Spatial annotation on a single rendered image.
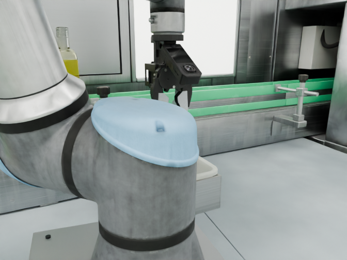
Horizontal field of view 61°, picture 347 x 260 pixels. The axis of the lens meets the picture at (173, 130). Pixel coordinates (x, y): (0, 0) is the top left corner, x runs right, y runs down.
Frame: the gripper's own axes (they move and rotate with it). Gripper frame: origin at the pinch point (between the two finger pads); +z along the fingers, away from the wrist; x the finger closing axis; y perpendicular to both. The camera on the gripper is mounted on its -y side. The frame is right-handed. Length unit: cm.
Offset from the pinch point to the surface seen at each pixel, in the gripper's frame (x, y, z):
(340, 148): -70, 2, 18
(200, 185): -0.6, -11.3, 10.3
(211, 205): -3.6, -11.4, 15.9
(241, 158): -30.1, 9.2, 17.2
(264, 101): -45.8, 16.9, 1.4
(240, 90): -34.8, 17.2, -3.5
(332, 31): -94, 28, -23
